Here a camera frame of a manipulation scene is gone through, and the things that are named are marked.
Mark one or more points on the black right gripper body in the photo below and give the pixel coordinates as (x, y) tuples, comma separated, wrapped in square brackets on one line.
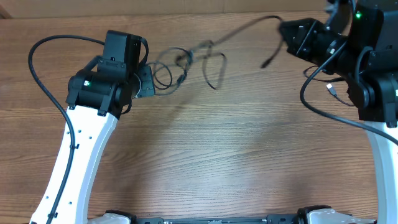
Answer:
[(304, 35)]

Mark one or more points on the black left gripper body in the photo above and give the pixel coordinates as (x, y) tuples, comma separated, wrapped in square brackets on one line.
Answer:
[(143, 82)]

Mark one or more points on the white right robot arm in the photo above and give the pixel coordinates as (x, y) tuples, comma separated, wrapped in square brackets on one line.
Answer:
[(359, 43)]

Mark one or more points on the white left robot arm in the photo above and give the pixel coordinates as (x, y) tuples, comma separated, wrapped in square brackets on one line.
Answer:
[(97, 96)]

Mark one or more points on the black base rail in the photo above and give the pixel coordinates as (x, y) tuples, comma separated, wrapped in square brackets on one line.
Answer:
[(317, 214)]

